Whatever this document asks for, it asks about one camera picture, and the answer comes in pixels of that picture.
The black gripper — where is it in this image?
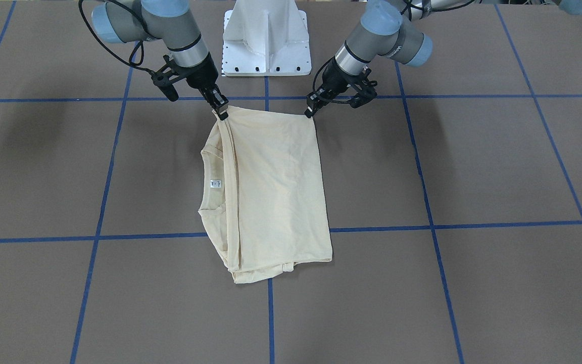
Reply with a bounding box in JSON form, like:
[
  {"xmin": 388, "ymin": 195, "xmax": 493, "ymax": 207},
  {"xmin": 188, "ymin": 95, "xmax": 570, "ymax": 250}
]
[
  {"xmin": 305, "ymin": 61, "xmax": 362, "ymax": 118},
  {"xmin": 185, "ymin": 54, "xmax": 228, "ymax": 120}
]

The beige long-sleeve printed shirt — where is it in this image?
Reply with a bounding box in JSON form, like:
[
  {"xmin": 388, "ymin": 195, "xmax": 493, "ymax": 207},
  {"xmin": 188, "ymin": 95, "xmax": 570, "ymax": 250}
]
[{"xmin": 199, "ymin": 106, "xmax": 333, "ymax": 284}]

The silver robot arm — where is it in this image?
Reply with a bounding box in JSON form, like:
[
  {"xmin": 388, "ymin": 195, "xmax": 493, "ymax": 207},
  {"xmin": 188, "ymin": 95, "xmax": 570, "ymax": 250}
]
[
  {"xmin": 316, "ymin": 4, "xmax": 582, "ymax": 143},
  {"xmin": 91, "ymin": 1, "xmax": 228, "ymax": 120}
]

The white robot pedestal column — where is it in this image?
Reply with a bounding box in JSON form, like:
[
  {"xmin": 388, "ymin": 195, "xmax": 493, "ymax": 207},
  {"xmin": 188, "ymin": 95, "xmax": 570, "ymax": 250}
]
[{"xmin": 222, "ymin": 1, "xmax": 312, "ymax": 77}]

